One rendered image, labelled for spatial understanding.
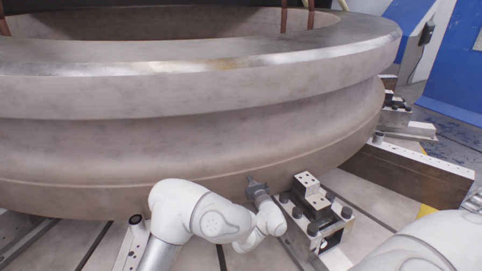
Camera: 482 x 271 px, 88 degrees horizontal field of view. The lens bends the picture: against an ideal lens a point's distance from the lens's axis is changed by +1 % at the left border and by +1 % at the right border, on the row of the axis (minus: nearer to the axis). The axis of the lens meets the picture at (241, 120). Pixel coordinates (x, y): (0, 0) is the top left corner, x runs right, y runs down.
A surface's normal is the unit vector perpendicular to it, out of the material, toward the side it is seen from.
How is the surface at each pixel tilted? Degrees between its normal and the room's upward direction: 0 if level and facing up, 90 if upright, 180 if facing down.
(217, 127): 90
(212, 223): 48
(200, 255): 0
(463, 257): 19
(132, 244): 0
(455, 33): 90
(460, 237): 2
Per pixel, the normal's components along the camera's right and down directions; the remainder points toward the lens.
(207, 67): 0.18, -0.31
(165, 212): -0.36, -0.30
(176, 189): -0.11, -0.82
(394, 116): -0.31, 0.44
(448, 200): -0.65, 0.36
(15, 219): 0.95, 0.14
